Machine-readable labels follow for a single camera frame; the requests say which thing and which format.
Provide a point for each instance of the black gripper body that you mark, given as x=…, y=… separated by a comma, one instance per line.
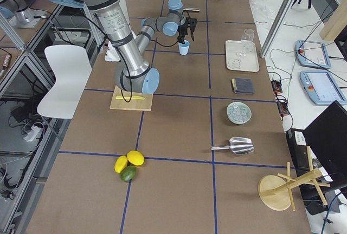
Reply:
x=184, y=29

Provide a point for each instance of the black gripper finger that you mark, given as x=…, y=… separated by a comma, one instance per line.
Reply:
x=181, y=39

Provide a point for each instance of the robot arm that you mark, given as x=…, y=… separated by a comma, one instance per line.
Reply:
x=134, y=73

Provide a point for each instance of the light blue plastic cup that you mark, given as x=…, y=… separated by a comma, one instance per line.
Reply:
x=184, y=47

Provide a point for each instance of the yellow lemon upper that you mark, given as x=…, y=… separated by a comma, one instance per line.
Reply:
x=135, y=157

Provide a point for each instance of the yellow lemon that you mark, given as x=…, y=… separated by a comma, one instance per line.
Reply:
x=120, y=164
x=135, y=157

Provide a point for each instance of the yellow lemon left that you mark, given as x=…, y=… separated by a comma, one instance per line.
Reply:
x=120, y=164

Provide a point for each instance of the wooden cup tree stand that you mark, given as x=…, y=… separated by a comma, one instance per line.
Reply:
x=275, y=191

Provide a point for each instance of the steel muddler black tip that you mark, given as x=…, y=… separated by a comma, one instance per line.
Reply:
x=191, y=9

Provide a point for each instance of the clear wine glass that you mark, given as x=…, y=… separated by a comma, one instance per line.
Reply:
x=246, y=39

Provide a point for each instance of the cream bear tray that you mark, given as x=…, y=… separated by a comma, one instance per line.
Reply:
x=239, y=59

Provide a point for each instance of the yellow plastic knife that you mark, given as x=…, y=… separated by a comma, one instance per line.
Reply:
x=135, y=97

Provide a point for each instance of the grey folded cloth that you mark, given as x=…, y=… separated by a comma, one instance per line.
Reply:
x=242, y=85

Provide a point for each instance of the wooden cutting board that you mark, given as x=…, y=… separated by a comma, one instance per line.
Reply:
x=130, y=105

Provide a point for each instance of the green bowl of ice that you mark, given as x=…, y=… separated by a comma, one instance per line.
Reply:
x=238, y=113

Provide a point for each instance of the white chair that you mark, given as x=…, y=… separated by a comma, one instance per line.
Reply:
x=71, y=67

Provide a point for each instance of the orange power strip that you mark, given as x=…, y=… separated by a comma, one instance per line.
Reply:
x=282, y=102

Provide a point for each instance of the steel ice scoop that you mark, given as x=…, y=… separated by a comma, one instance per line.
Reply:
x=237, y=145

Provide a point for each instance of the teach pendant far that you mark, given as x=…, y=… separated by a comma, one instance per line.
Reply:
x=312, y=54

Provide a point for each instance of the teach pendant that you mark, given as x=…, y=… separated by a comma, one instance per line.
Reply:
x=312, y=54
x=321, y=88

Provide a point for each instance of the green lime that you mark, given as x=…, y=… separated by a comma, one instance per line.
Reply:
x=128, y=173

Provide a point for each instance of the teach pendant near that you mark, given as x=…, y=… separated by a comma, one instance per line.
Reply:
x=321, y=88

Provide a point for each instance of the black monitor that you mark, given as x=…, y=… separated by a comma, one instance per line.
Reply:
x=326, y=136

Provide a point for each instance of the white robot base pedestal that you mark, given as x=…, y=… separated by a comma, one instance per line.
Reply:
x=111, y=54

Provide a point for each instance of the aluminium frame post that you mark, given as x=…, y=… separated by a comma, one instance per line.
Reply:
x=278, y=21

